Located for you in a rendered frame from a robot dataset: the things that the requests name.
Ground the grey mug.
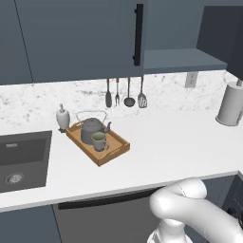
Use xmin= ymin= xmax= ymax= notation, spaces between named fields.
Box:
xmin=90 ymin=132 xmax=110 ymax=153

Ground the wooden tray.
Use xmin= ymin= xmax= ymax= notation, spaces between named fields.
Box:
xmin=65 ymin=121 xmax=131 ymax=167

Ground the grey kettle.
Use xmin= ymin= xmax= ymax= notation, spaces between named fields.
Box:
xmin=75 ymin=109 xmax=113 ymax=145

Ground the open dark cabinet door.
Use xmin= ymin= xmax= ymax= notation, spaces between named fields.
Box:
xmin=196 ymin=5 xmax=243 ymax=81

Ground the blue-grey base cabinet door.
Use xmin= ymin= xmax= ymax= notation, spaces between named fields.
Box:
xmin=0 ymin=204 xmax=63 ymax=243

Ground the black hanging ladle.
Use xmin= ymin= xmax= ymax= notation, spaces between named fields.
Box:
xmin=123 ymin=76 xmax=137 ymax=108

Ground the hanging meat fork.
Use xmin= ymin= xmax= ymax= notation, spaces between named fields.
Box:
xmin=114 ymin=78 xmax=122 ymax=107

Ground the black hanging spatula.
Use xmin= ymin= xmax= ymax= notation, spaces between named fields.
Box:
xmin=104 ymin=78 xmax=113 ymax=109

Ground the hanging slotted turner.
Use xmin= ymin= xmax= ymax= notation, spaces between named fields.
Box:
xmin=137 ymin=75 xmax=149 ymax=109

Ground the white soap dispenser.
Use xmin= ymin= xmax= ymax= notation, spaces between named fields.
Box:
xmin=55 ymin=103 xmax=71 ymax=134

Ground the grey dishwasher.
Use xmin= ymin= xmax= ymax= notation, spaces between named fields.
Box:
xmin=51 ymin=186 xmax=165 ymax=243

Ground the dark grey sink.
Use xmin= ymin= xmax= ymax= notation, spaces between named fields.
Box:
xmin=0 ymin=130 xmax=53 ymax=195

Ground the black dishwasher handle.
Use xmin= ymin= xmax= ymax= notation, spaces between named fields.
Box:
xmin=57 ymin=186 xmax=163 ymax=211

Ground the white wall outlet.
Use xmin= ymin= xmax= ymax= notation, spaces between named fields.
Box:
xmin=184 ymin=71 xmax=199 ymax=89

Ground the open blue-grey wall cabinet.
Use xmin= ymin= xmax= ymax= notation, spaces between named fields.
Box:
xmin=143 ymin=0 xmax=229 ymax=76

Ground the black cabinet door handle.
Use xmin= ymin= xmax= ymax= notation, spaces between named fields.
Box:
xmin=132 ymin=3 xmax=144 ymax=67

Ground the narrow blue-grey wall cabinet door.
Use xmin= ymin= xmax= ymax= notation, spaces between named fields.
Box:
xmin=0 ymin=0 xmax=34 ymax=86

